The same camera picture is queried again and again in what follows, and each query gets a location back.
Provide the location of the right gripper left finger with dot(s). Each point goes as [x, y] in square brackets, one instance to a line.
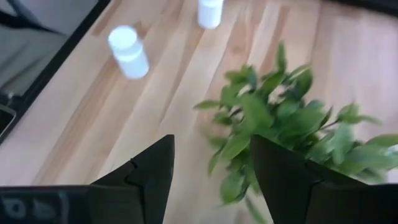
[155, 174]

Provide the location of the green plant in white pot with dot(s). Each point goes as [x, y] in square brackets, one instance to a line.
[280, 118]

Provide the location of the black stand legs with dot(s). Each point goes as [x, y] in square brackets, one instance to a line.
[18, 22]

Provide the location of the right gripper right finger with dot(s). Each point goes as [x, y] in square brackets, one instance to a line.
[280, 180]

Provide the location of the white pill bottle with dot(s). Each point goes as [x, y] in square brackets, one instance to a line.
[210, 14]
[129, 53]

